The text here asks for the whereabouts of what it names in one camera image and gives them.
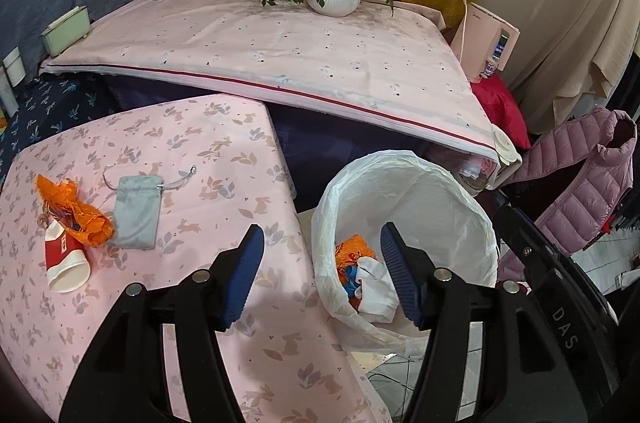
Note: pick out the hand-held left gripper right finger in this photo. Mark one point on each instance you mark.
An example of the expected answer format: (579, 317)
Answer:
(400, 273)

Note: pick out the beige curtain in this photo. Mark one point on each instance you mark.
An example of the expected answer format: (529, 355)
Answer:
(560, 3)

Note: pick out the navy floral cloth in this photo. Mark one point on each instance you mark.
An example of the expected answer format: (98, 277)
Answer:
(45, 103)

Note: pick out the pink appliance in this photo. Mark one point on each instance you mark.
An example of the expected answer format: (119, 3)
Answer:
(480, 33)

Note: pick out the pale green box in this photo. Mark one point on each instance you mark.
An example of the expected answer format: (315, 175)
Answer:
(65, 33)

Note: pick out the small orange wrapper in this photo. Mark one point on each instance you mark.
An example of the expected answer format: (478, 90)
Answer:
(350, 253)

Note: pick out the red and white paper cup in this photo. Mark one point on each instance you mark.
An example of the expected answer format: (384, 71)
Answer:
(65, 263)

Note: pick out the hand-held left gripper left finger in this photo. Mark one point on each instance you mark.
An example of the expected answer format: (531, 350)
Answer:
(245, 273)

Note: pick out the white tissue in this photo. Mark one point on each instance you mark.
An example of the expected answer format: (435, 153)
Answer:
(377, 298)

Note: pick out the tall white canister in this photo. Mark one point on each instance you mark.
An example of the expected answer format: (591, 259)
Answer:
(6, 98)

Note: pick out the pale pink table cloth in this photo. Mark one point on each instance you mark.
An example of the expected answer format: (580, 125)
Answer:
(250, 38)

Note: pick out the red cloth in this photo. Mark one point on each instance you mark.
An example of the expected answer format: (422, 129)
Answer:
(500, 108)

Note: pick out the pink rabbit print tablecloth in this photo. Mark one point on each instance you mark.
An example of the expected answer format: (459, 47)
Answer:
(200, 183)

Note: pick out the pink puffer jacket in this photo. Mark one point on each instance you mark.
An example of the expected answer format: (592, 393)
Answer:
(585, 183)

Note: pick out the white-lined trash bin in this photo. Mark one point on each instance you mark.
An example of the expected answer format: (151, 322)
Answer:
(425, 203)

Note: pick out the large orange wrapper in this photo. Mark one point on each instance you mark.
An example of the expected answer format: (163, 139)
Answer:
(90, 223)

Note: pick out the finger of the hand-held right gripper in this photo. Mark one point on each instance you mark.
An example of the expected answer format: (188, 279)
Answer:
(515, 233)

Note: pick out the blue foil wrapper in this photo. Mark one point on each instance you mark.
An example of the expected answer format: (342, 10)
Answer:
(352, 283)

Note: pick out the short white canister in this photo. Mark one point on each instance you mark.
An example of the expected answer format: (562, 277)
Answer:
(14, 70)

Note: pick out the white lidded container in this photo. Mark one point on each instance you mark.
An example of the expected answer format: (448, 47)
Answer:
(505, 148)

